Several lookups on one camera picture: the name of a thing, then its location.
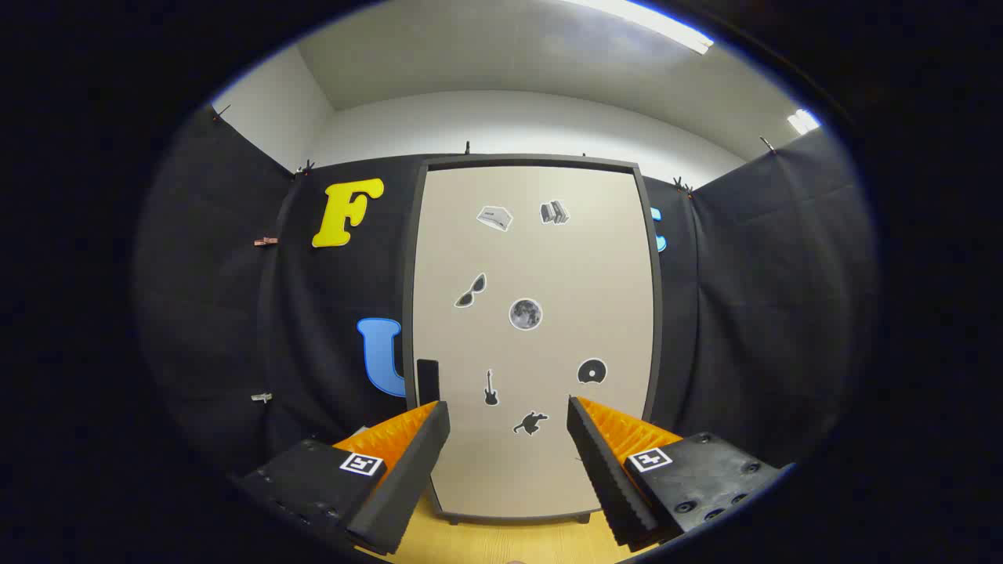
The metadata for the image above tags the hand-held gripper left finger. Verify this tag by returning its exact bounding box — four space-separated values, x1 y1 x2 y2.
234 399 452 557

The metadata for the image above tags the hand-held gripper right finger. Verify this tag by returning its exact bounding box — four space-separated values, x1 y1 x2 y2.
566 395 787 552

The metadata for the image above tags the grey cabinet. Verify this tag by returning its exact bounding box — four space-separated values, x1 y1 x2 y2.
401 154 665 526

